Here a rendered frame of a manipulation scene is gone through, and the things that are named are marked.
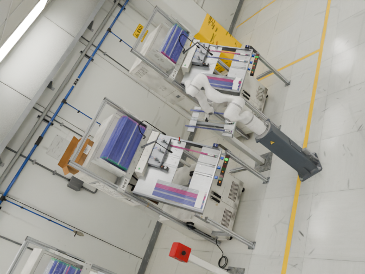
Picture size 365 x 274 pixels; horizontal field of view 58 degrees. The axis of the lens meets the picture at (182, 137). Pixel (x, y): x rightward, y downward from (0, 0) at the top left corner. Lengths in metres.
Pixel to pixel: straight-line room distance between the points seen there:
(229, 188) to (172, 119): 2.16
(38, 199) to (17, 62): 1.80
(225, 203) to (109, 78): 2.69
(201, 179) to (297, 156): 0.93
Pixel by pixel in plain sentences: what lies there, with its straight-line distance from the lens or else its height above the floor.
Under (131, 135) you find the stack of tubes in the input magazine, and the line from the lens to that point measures 3.34.
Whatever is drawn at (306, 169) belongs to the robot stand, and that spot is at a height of 0.09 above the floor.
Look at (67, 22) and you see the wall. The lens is 5.41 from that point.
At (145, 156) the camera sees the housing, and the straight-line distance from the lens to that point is 3.33.
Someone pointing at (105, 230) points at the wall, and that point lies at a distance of 4.74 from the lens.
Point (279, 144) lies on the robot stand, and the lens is 3.12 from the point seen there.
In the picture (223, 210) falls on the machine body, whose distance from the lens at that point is 3.68.
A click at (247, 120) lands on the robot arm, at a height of 0.92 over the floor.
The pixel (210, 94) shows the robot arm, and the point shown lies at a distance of 2.85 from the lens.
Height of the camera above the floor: 2.40
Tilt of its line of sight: 23 degrees down
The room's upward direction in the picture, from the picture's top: 56 degrees counter-clockwise
